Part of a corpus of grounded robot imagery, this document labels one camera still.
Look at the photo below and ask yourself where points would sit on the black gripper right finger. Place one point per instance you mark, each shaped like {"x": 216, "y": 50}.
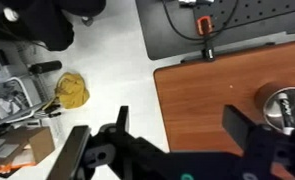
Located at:
{"x": 237, "y": 124}

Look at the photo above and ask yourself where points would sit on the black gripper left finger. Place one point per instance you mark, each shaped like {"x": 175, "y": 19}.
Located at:
{"x": 122, "y": 120}

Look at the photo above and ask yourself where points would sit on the black marker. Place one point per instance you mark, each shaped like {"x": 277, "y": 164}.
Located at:
{"x": 287, "y": 113}

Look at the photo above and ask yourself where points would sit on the silver metal pot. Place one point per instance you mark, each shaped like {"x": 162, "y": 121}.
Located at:
{"x": 270, "y": 106}

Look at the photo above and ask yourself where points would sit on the yellow cloth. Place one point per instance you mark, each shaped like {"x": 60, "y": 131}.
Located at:
{"x": 72, "y": 90}

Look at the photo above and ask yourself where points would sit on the black perforated optical board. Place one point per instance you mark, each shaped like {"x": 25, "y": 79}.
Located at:
{"x": 167, "y": 40}

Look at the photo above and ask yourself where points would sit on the black cylinder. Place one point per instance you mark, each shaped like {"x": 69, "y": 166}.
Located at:
{"x": 45, "y": 67}

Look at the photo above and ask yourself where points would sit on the small brown cardboard box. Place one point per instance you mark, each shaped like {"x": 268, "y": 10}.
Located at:
{"x": 23, "y": 143}

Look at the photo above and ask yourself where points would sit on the orange black bar clamp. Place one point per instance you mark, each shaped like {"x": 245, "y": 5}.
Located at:
{"x": 199, "y": 28}

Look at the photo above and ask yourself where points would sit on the white tray with papers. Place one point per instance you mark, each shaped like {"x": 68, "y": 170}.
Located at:
{"x": 10, "y": 98}

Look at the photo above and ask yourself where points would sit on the black office chair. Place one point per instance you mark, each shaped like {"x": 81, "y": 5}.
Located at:
{"x": 47, "y": 20}

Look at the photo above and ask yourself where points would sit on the grey metal mount plate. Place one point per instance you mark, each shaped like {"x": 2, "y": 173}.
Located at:
{"x": 70, "y": 150}

